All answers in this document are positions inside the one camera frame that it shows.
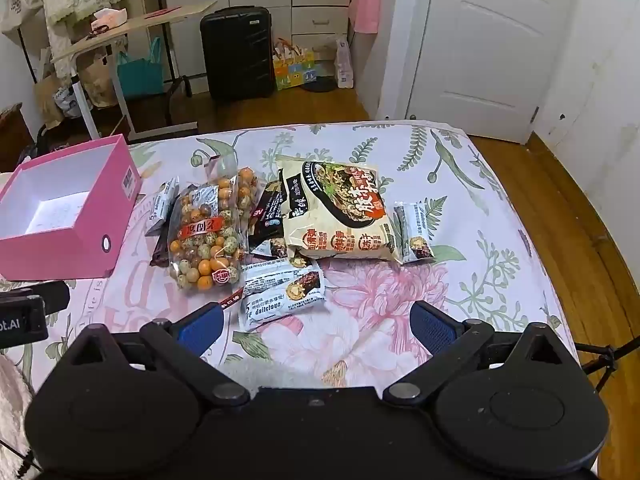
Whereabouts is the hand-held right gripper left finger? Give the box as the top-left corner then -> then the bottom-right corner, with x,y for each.
65,302 -> 251,407

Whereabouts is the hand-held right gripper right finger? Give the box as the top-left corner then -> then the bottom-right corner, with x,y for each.
382,301 -> 576,407

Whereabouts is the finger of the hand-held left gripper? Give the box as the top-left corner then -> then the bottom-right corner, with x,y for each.
42,281 -> 71,317

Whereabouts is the pink cardboard box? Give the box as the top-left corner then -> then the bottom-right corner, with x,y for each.
0,133 -> 143,281

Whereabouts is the white snack bar packet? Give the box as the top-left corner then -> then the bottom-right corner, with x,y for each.
148,176 -> 181,237
239,270 -> 327,332
240,256 -> 321,286
393,200 -> 437,265

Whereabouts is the clear bag of coated peanuts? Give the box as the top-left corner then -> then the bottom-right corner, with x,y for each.
167,152 -> 258,301

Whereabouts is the cream instant noodle packet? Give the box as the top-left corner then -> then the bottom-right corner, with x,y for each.
276,155 -> 403,263

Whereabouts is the fluffy pale blanket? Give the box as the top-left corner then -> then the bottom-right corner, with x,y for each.
0,352 -> 321,463

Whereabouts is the black tripod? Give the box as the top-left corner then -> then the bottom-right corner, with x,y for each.
572,332 -> 640,376

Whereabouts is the wooden nightstand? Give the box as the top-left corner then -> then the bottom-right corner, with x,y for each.
0,102 -> 32,171

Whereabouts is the brown paper bag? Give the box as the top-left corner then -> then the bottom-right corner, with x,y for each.
32,72 -> 66,126
80,52 -> 121,108

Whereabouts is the white patterned bag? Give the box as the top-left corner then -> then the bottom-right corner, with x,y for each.
52,85 -> 81,117

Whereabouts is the teal tote bag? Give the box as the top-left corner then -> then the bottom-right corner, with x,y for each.
116,37 -> 165,100

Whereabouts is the white door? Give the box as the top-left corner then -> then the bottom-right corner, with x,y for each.
406,0 -> 586,146

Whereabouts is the colourful gift bag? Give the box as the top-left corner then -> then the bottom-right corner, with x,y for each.
272,37 -> 321,92

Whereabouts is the white plastic pack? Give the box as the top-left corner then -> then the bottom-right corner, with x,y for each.
334,36 -> 357,90

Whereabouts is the black suitcase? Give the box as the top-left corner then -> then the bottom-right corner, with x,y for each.
200,6 -> 276,102

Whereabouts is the pink tissue packet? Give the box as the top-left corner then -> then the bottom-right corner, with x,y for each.
90,7 -> 128,31

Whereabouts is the tilting side table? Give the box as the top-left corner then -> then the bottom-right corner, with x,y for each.
50,1 -> 218,143

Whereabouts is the white printed tote bag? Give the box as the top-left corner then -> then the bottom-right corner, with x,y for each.
0,0 -> 46,36

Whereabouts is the white drawer cabinet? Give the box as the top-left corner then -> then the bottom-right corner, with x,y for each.
161,0 -> 356,93

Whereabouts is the black cable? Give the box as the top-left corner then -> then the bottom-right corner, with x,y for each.
0,437 -> 43,473

